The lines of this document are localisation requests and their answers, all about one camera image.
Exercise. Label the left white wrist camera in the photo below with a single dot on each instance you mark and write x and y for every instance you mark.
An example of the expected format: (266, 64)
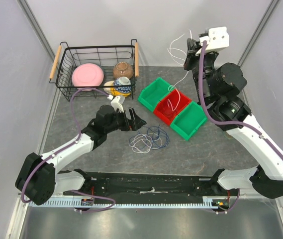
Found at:
(117, 102)

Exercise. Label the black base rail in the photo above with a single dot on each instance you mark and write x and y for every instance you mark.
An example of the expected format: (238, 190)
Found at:
(127, 187)

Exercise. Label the blue patterned bowl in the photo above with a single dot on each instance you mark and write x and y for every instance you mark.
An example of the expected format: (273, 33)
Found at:
(122, 85)

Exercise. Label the red plastic bin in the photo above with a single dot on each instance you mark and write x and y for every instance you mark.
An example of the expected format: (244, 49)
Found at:
(171, 106)

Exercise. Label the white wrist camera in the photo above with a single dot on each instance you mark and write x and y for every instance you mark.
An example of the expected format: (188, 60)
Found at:
(117, 102)
(216, 39)

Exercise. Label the cream bowl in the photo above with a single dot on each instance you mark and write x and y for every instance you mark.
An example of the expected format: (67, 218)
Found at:
(108, 87)

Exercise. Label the pink plate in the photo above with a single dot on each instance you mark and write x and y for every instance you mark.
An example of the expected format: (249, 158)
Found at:
(88, 75)

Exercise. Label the brown ceramic bowl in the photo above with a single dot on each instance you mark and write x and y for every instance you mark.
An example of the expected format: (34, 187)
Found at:
(123, 69)

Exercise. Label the far green plastic bin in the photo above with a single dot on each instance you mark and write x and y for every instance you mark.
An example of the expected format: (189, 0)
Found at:
(154, 93)

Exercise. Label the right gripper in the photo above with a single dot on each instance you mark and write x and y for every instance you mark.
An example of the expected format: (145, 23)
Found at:
(194, 45)

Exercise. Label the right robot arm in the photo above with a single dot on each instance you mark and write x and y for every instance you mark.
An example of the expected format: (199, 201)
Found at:
(218, 90)

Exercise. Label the yellow bowl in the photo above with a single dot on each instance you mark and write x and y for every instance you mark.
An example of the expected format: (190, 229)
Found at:
(119, 94)

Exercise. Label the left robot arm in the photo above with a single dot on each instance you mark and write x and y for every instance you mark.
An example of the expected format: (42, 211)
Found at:
(40, 176)

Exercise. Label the near green plastic bin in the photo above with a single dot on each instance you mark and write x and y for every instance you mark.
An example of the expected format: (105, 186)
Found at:
(189, 120)

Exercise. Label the green plastic bin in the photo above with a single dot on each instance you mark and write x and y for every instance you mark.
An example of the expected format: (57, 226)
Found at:
(154, 93)
(189, 120)

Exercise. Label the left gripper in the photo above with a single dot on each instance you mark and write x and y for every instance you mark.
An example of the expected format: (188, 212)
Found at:
(137, 122)

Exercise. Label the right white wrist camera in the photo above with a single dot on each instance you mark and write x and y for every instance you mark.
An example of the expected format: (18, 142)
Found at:
(216, 39)

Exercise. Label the black wire basket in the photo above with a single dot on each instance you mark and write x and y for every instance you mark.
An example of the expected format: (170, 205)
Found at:
(68, 58)

